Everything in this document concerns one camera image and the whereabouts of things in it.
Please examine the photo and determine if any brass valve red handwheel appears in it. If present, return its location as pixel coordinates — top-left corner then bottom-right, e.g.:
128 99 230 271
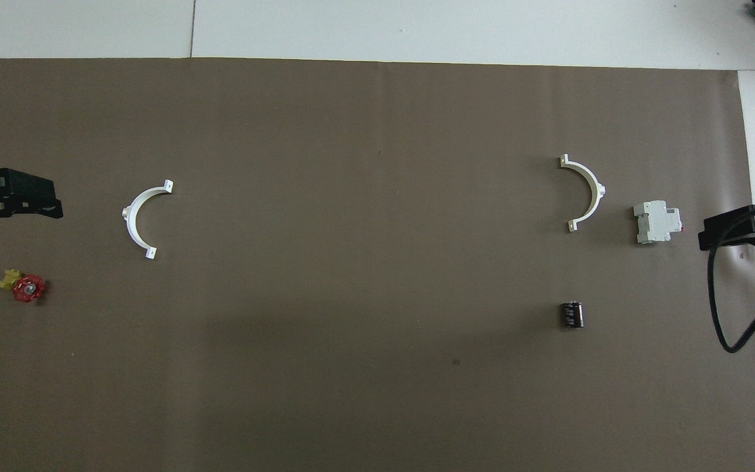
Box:
0 267 46 304

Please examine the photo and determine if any white circuit breaker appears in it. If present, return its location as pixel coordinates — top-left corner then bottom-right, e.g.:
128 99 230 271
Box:
633 200 684 245

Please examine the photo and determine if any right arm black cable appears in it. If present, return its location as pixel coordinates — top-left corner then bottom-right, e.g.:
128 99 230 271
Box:
707 202 755 355

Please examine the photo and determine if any white half-ring pipe clamp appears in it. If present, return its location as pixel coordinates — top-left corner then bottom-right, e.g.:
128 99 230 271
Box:
559 154 608 233
121 179 175 260

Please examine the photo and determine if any brown paper table mat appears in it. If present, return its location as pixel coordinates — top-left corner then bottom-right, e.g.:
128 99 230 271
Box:
0 58 755 472

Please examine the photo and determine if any black cylindrical capacitor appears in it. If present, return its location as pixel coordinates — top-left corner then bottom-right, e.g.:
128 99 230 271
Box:
560 300 585 329

